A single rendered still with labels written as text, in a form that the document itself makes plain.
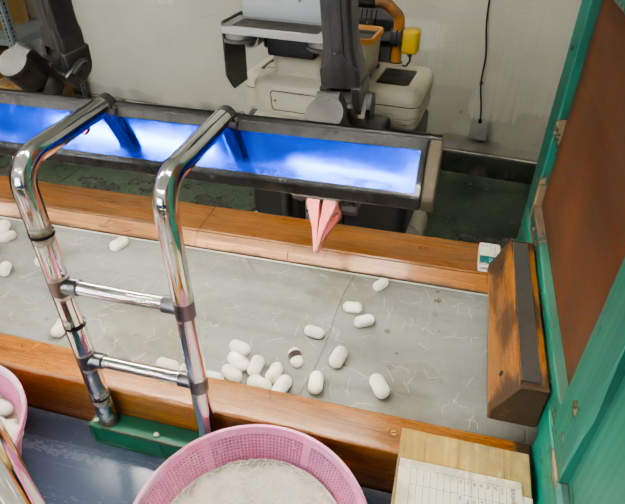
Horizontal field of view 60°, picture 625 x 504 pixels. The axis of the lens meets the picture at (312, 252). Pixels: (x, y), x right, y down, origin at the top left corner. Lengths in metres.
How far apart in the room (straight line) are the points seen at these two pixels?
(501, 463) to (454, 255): 0.42
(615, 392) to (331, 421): 0.34
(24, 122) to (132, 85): 2.78
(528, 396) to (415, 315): 0.28
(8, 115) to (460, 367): 0.69
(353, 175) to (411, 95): 1.01
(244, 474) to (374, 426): 0.17
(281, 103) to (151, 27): 1.98
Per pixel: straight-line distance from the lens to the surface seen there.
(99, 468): 0.84
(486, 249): 1.00
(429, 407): 0.78
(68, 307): 0.67
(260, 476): 0.72
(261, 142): 0.61
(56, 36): 1.17
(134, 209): 1.15
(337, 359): 0.80
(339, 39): 0.85
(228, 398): 0.75
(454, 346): 0.87
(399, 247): 1.00
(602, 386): 0.53
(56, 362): 0.87
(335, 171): 0.59
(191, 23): 3.17
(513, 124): 2.82
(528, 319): 0.76
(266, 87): 1.40
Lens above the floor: 1.35
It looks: 37 degrees down
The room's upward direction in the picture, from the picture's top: straight up
